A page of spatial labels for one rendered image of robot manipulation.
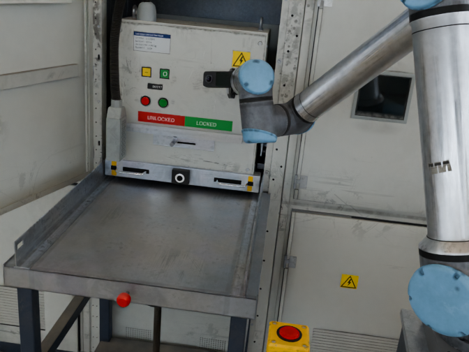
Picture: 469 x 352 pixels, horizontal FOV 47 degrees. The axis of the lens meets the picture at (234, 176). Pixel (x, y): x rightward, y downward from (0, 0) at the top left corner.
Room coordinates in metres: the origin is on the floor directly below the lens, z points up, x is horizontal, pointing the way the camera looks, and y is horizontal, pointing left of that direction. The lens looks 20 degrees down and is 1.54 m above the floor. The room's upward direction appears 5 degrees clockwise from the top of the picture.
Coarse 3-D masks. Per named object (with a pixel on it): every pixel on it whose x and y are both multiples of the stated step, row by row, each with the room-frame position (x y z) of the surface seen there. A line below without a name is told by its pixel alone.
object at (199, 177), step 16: (128, 160) 1.75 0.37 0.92; (128, 176) 1.74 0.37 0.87; (144, 176) 1.74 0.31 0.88; (160, 176) 1.73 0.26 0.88; (192, 176) 1.72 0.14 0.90; (208, 176) 1.72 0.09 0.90; (224, 176) 1.72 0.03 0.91; (240, 176) 1.71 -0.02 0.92; (256, 176) 1.71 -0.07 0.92; (256, 192) 1.71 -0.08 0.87
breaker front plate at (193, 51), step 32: (128, 32) 1.75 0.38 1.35; (160, 32) 1.75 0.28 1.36; (192, 32) 1.74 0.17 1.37; (224, 32) 1.73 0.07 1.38; (128, 64) 1.75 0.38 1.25; (160, 64) 1.75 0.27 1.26; (192, 64) 1.74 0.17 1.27; (224, 64) 1.73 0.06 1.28; (128, 96) 1.75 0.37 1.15; (160, 96) 1.75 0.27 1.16; (192, 96) 1.74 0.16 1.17; (224, 96) 1.73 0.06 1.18; (192, 128) 1.74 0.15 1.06; (160, 160) 1.75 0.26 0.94; (192, 160) 1.74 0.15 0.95; (224, 160) 1.73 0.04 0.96
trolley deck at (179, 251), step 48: (144, 192) 1.67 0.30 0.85; (192, 192) 1.70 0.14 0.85; (240, 192) 1.74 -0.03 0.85; (96, 240) 1.30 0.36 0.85; (144, 240) 1.32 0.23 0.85; (192, 240) 1.35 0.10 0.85; (240, 240) 1.37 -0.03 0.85; (48, 288) 1.12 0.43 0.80; (96, 288) 1.11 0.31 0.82; (144, 288) 1.10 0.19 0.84; (192, 288) 1.10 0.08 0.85
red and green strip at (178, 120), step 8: (144, 112) 1.75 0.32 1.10; (152, 112) 1.75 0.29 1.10; (144, 120) 1.75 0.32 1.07; (152, 120) 1.75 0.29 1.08; (160, 120) 1.75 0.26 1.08; (168, 120) 1.74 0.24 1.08; (176, 120) 1.74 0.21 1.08; (184, 120) 1.74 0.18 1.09; (192, 120) 1.74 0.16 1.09; (200, 120) 1.73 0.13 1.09; (208, 120) 1.73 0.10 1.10; (216, 120) 1.73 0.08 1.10; (224, 120) 1.73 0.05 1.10; (208, 128) 1.73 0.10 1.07; (216, 128) 1.73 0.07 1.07; (224, 128) 1.73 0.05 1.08
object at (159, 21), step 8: (160, 24) 1.75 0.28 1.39; (168, 24) 1.75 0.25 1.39; (176, 24) 1.74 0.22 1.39; (184, 24) 1.75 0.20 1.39; (192, 24) 1.82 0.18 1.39; (200, 24) 1.85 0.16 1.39; (208, 24) 1.88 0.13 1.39; (216, 24) 1.91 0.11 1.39; (224, 24) 1.94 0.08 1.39; (240, 32) 1.73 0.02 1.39; (248, 32) 1.73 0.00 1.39; (256, 32) 1.72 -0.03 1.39; (264, 32) 1.73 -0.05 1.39; (192, 144) 1.76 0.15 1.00; (256, 144) 1.73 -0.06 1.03; (256, 152) 1.80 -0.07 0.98; (256, 160) 1.88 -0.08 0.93
